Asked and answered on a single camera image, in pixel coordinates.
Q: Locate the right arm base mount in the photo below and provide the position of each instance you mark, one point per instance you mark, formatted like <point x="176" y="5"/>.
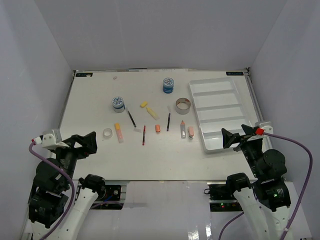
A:
<point x="221" y="200"/>

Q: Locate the red pen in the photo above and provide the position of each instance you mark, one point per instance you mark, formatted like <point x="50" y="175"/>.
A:
<point x="144" y="135"/>

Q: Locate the white compartment tray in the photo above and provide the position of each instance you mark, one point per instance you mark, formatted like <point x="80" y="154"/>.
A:
<point x="223" y="102"/>

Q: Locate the yellow white highlighter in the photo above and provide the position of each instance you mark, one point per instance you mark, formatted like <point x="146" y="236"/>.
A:
<point x="152" y="113"/>

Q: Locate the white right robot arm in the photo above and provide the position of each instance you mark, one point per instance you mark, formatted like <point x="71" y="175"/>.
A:
<point x="265" y="202"/>

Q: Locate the orange pink highlighter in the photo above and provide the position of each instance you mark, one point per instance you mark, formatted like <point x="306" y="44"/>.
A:
<point x="119" y="133"/>

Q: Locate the blue tape roll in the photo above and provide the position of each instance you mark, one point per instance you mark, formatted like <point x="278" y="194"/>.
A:
<point x="168" y="85"/>
<point x="118" y="104"/>

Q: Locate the clear tape roll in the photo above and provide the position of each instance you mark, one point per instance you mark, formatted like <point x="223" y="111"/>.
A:
<point x="107" y="133"/>

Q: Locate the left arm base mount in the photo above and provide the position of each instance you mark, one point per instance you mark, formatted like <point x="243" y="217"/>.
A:
<point x="110" y="193"/>

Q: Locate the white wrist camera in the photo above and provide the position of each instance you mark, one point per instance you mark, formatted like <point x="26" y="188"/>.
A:
<point x="263" y="127"/>
<point x="51" y="139"/>

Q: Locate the black pen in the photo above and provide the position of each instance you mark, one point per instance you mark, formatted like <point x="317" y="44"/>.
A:
<point x="131" y="117"/>

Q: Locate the orange eraser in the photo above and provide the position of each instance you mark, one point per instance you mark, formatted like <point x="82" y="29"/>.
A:
<point x="157" y="128"/>

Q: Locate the pink white eraser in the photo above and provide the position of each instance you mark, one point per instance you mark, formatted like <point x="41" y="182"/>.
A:
<point x="191" y="132"/>

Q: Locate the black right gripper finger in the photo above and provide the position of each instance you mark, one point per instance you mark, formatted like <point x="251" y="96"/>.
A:
<point x="249" y="130"/>
<point x="229" y="138"/>

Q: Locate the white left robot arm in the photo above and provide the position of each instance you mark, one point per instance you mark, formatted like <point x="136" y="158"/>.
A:
<point x="56" y="209"/>

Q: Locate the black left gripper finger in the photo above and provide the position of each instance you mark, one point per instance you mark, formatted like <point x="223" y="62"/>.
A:
<point x="89" y="142"/>
<point x="77" y="141"/>

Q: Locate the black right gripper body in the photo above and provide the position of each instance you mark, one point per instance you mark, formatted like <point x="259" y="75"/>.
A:
<point x="250" y="148"/>

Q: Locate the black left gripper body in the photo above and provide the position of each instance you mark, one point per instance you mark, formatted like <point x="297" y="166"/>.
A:
<point x="71" y="153"/>

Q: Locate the purple pen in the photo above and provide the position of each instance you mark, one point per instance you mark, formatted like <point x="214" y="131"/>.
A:
<point x="168" y="118"/>

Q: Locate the right black table label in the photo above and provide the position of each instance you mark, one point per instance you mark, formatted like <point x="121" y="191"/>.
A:
<point x="234" y="73"/>

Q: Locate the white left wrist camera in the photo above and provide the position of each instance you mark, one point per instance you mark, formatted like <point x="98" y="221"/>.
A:
<point x="51" y="139"/>

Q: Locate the yellow eraser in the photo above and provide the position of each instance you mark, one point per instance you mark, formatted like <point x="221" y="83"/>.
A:
<point x="144" y="104"/>

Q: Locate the brown packing tape roll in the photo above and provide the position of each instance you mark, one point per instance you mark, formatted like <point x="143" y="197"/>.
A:
<point x="182" y="106"/>

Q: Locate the left black table label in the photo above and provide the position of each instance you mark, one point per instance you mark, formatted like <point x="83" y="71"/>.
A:
<point x="83" y="74"/>

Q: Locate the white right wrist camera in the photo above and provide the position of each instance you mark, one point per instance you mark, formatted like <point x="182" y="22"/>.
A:
<point x="263" y="127"/>

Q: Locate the black table label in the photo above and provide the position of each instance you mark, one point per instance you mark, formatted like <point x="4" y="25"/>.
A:
<point x="234" y="73"/>
<point x="83" y="74"/>

